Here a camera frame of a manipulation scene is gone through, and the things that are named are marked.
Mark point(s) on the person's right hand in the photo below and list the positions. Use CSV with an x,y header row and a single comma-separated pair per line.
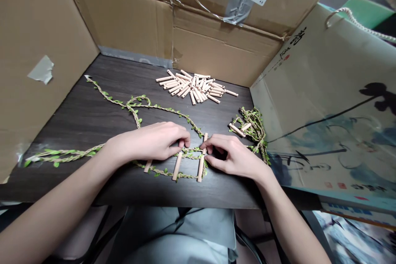
x,y
241,160

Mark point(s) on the person's left hand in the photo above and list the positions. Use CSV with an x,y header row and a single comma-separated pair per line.
x,y
142,143

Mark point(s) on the wooden stick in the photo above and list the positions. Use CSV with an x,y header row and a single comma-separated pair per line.
x,y
231,127
178,167
148,167
246,127
201,169
241,133
205,141

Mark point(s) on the long green leafy twine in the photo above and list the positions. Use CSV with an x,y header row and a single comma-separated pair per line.
x,y
136,100

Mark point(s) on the coiled leafy twine bundle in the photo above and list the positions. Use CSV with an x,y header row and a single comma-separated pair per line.
x,y
256,124

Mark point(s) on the pile of wooden pegs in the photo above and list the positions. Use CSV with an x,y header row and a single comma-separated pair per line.
x,y
195,87

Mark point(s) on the person's legs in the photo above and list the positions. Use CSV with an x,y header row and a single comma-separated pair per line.
x,y
173,239

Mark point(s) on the ink painting paper bag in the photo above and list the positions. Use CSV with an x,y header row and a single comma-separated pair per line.
x,y
334,97

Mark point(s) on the large brown cardboard box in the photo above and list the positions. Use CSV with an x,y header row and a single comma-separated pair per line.
x,y
216,47

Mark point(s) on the grey tape piece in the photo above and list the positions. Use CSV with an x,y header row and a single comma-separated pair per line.
x,y
41,70

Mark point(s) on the white box with blue print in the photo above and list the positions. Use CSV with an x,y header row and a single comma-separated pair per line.
x,y
355,210

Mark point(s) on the brown cardboard panel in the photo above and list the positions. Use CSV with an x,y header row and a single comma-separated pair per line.
x,y
40,29

